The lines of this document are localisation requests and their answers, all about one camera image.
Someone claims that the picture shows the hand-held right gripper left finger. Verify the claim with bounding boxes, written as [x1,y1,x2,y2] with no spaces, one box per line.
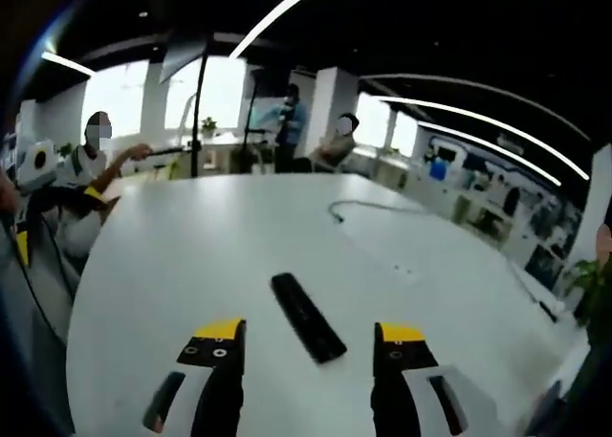
[142,317,248,437]

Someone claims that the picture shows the green potted plant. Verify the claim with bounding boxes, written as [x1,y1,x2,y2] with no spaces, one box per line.
[567,257,612,331]

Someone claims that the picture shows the black handheld object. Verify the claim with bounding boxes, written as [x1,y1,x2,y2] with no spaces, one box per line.
[142,144,186,157]

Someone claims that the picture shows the black remote control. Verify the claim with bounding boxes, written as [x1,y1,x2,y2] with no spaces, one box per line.
[270,272,348,364]

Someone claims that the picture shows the long ceiling light strip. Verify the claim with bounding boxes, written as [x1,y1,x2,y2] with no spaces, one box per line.
[229,0,340,59]

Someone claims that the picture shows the black softbox lamp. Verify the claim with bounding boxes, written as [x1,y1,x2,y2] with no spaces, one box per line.
[159,37,211,85]

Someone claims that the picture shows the grey cable on table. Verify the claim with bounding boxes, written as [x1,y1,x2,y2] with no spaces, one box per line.
[327,199,434,226]

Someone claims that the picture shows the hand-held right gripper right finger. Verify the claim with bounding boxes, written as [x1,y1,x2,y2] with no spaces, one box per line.
[370,321,470,437]

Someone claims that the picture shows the thin ceiling light strip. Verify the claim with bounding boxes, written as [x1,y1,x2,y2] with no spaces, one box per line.
[380,96,592,180]

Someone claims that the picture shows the black light stand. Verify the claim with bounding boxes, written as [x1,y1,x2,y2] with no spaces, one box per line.
[189,34,210,181]

